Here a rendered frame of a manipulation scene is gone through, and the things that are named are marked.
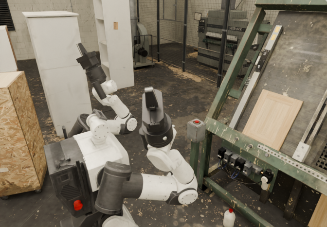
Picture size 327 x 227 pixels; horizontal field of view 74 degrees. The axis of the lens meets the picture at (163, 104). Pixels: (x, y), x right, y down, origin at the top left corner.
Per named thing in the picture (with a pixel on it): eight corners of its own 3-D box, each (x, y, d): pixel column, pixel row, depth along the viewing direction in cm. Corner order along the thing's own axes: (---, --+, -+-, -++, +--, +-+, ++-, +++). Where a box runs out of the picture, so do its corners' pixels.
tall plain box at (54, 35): (48, 116, 396) (21, 11, 320) (82, 108, 425) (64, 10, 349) (57, 140, 327) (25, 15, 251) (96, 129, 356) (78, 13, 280)
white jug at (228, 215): (220, 223, 206) (223, 209, 198) (227, 218, 212) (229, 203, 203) (229, 231, 199) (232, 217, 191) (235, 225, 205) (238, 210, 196)
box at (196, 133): (186, 138, 202) (187, 121, 194) (195, 134, 209) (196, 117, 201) (195, 144, 194) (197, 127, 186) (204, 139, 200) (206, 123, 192)
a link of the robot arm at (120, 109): (124, 98, 121) (140, 119, 134) (113, 96, 128) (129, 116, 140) (113, 113, 117) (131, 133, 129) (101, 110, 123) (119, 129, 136)
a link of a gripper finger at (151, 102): (154, 88, 53) (158, 104, 57) (142, 89, 53) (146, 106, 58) (155, 92, 52) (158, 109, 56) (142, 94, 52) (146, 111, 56)
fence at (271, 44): (230, 127, 196) (228, 126, 193) (277, 27, 187) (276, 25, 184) (235, 129, 192) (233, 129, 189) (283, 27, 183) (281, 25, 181)
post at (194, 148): (187, 197, 234) (190, 139, 202) (190, 194, 237) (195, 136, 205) (190, 200, 230) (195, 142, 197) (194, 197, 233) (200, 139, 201)
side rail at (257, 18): (212, 117, 217) (206, 115, 210) (260, 13, 207) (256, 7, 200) (217, 120, 213) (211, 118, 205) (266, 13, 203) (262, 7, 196)
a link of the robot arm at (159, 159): (158, 154, 65) (177, 176, 73) (168, 130, 70) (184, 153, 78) (142, 153, 69) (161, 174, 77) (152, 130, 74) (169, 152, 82)
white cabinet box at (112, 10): (103, 82, 555) (92, -8, 466) (124, 78, 583) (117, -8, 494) (111, 90, 509) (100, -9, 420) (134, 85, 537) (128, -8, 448)
